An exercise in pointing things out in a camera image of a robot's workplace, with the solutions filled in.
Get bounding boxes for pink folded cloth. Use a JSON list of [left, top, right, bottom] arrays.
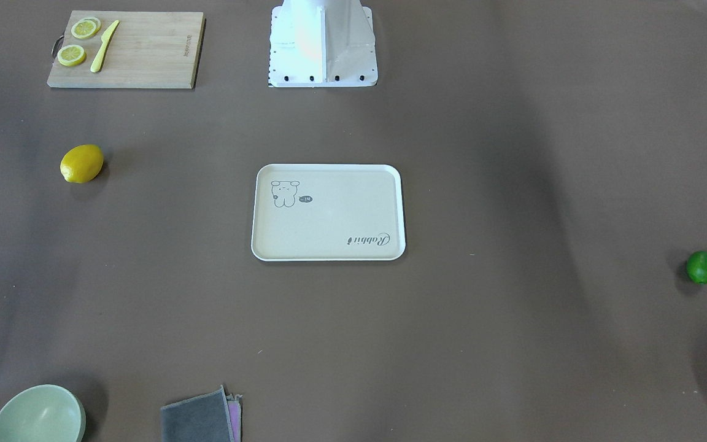
[[225, 395, 243, 442]]

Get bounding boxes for lower lemon slice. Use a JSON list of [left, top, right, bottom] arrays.
[[55, 44, 87, 67]]

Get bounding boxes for cream rabbit tray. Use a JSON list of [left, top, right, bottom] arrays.
[[252, 163, 406, 262]]

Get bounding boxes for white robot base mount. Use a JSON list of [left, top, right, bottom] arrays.
[[268, 1, 379, 88]]

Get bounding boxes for yellow lemon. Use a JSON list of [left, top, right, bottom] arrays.
[[60, 144, 104, 184]]

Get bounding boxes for lemon slice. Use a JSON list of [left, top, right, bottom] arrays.
[[55, 44, 87, 67], [71, 17, 101, 40]]

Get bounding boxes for yellow plastic knife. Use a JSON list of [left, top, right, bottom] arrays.
[[90, 20, 120, 74]]

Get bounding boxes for light green bowl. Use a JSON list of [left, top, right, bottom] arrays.
[[0, 384, 87, 441]]

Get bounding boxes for green lime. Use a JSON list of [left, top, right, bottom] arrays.
[[686, 250, 707, 284]]

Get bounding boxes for grey folded cloth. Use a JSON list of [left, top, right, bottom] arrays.
[[160, 386, 234, 441]]

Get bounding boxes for upper lemon slice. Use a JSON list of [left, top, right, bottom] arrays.
[[71, 17, 101, 40]]

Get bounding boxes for bamboo cutting board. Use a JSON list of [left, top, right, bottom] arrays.
[[47, 9, 206, 89]]

